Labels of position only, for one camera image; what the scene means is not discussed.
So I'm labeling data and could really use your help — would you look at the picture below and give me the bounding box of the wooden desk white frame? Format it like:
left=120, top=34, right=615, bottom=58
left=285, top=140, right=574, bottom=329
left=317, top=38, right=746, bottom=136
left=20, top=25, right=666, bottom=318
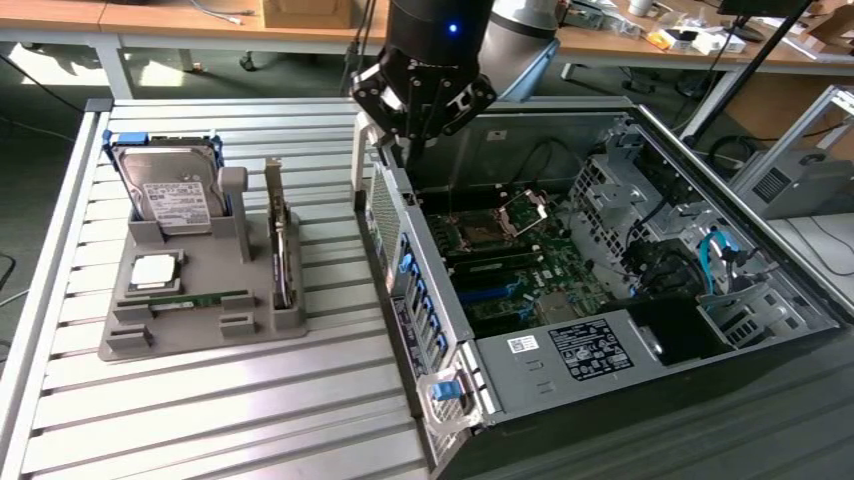
left=0, top=0, right=392, bottom=101
left=552, top=0, right=854, bottom=146

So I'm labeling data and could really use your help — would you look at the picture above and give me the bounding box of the black plastic shroud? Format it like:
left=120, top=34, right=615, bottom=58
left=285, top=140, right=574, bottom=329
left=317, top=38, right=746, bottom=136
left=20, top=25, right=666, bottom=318
left=624, top=297, right=732, bottom=369

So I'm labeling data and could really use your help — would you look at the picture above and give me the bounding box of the perforated metal drive cage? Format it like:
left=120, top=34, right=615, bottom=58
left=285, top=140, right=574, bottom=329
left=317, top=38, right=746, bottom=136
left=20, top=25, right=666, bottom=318
left=570, top=149, right=719, bottom=241

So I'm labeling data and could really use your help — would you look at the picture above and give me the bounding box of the silver chipset heatsink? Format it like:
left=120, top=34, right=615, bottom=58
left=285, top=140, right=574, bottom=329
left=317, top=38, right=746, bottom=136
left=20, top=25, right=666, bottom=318
left=536, top=293, right=580, bottom=324

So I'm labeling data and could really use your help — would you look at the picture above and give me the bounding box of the grey control box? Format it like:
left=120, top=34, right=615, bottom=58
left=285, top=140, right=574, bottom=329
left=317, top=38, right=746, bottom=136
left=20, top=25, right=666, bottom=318
left=730, top=147, right=854, bottom=221

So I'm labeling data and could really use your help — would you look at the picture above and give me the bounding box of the blue SATA wire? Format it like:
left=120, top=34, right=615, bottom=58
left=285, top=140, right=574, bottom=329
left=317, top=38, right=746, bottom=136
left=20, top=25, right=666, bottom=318
left=696, top=224, right=742, bottom=301

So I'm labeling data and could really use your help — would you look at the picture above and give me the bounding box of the black graphics card metal bracket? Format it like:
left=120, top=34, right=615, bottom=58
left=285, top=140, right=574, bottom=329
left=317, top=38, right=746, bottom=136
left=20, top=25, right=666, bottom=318
left=263, top=157, right=300, bottom=310

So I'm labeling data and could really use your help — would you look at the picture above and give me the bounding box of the black stand pole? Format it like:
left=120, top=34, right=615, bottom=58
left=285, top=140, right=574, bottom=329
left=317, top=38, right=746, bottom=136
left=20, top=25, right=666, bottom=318
left=679, top=0, right=819, bottom=149

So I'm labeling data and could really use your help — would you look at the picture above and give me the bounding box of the grey plastic parts rack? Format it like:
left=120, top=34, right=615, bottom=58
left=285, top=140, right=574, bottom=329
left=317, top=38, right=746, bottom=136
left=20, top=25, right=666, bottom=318
left=97, top=165, right=312, bottom=362

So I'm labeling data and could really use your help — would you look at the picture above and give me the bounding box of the brown cardboard box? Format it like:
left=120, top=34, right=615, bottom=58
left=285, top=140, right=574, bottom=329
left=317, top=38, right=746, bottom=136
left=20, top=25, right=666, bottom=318
left=260, top=0, right=353, bottom=30

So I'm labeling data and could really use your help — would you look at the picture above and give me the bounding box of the blue expansion slot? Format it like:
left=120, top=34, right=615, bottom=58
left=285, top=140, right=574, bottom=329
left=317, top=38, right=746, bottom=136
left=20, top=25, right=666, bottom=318
left=459, top=282, right=535, bottom=304

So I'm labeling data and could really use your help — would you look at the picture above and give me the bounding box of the white cable with plug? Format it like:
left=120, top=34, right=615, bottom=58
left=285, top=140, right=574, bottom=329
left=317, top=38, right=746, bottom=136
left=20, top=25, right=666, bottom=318
left=185, top=0, right=259, bottom=25

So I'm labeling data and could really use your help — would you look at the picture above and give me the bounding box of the aluminium profile frame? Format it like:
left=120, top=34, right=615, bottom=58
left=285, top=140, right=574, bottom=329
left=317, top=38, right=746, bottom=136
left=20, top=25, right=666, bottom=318
left=759, top=83, right=854, bottom=166

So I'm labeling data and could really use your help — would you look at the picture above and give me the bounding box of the grey metal disk bay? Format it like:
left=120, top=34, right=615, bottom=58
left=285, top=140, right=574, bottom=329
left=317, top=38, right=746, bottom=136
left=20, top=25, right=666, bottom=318
left=692, top=279, right=815, bottom=351

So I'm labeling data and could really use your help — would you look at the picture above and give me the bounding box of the metal socket cover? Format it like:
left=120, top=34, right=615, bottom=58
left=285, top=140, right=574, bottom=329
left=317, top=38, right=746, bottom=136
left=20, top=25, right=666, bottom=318
left=496, top=188, right=554, bottom=237

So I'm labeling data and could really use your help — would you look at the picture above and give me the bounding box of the folded cardboard piece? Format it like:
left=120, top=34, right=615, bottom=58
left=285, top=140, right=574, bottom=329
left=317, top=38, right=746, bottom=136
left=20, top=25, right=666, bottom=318
left=803, top=4, right=854, bottom=56

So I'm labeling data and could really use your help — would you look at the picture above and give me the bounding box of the silver CPU chip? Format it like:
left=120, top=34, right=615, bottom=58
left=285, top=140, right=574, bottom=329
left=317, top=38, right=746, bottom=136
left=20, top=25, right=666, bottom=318
left=129, top=255, right=183, bottom=290

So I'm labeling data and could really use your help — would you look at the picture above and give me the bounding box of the silver hard disk drive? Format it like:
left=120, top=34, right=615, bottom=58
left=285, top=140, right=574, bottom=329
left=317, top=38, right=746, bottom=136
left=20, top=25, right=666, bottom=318
left=109, top=144, right=225, bottom=237

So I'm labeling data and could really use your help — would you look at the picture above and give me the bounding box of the CPU socket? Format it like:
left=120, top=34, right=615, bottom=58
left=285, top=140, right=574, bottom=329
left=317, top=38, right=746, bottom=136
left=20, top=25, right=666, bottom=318
left=452, top=209, right=530, bottom=252

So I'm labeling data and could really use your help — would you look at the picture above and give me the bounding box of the open black PC case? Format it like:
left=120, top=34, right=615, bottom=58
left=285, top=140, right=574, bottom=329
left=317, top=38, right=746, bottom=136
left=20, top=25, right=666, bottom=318
left=349, top=97, right=843, bottom=479

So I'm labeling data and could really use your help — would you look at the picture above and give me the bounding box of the coiled black cable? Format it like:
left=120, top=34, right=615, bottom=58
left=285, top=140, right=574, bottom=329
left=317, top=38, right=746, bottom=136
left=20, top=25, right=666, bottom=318
left=704, top=134, right=762, bottom=174

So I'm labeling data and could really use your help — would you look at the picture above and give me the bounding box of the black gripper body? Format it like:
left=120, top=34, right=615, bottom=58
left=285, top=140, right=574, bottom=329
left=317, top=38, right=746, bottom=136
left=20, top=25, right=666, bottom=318
left=379, top=0, right=496, bottom=89

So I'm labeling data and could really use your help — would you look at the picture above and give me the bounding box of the green Dell motherboard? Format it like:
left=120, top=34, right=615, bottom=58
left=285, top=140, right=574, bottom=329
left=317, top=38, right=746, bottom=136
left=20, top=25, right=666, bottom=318
left=423, top=209, right=619, bottom=339

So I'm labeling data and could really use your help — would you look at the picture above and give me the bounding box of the yellow white small box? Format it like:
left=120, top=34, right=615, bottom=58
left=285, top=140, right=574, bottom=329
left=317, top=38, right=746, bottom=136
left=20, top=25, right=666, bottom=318
left=650, top=27, right=699, bottom=51

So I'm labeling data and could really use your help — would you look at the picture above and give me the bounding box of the metal device on desk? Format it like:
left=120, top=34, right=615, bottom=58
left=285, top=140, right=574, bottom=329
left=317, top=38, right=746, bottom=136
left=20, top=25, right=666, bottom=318
left=570, top=0, right=626, bottom=30

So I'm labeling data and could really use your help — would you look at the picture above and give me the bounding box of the grey power supply unit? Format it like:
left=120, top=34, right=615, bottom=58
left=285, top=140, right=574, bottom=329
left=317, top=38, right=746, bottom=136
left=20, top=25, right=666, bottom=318
left=469, top=308, right=667, bottom=417

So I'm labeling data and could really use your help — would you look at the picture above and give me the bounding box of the long black expansion slot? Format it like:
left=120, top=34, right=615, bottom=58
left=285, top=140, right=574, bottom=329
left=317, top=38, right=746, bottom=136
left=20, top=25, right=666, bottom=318
left=451, top=260, right=547, bottom=276
left=443, top=251, right=543, bottom=265

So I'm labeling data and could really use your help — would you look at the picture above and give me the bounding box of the black cable bundle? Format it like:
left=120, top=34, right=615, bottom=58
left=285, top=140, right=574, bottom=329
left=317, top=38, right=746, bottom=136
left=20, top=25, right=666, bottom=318
left=623, top=219, right=708, bottom=301

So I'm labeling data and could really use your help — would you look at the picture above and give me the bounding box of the green RAM stick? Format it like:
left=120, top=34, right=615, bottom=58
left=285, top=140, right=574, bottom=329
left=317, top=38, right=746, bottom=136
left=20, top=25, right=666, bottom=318
left=147, top=292, right=247, bottom=310

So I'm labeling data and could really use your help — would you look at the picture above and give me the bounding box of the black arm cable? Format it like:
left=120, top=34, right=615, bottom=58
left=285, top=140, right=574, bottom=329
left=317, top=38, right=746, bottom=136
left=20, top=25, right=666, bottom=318
left=343, top=0, right=376, bottom=96

